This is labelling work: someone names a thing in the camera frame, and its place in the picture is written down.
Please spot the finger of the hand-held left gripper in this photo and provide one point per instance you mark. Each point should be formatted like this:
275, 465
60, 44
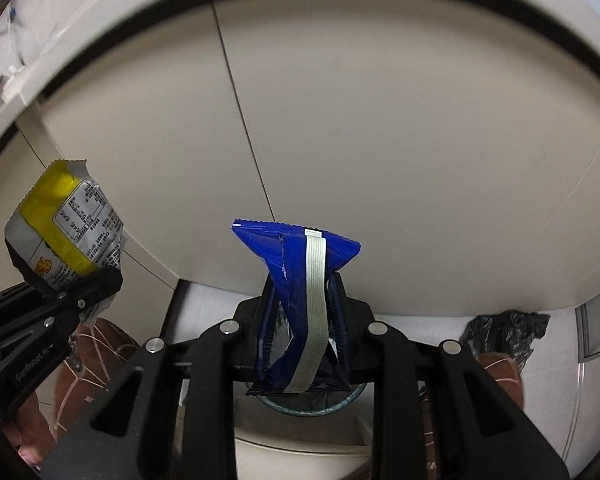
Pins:
95, 287

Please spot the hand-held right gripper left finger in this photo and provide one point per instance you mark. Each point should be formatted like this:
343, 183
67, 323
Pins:
267, 322

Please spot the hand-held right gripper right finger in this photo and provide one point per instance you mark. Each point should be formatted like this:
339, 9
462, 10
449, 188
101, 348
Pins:
337, 302

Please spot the blue snack bag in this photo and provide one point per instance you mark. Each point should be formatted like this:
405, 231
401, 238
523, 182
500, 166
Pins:
280, 245

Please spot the yellow snack wrapper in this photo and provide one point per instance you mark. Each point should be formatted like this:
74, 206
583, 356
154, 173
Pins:
65, 205

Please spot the black mesh trash bin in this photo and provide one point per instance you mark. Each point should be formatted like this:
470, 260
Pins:
310, 405

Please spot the person's left hand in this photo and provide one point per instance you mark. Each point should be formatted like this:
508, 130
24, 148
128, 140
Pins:
27, 440

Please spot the brown patterned pants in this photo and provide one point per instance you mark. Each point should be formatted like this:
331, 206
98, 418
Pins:
95, 360

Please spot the black plastic bag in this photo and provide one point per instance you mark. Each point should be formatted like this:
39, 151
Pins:
505, 332

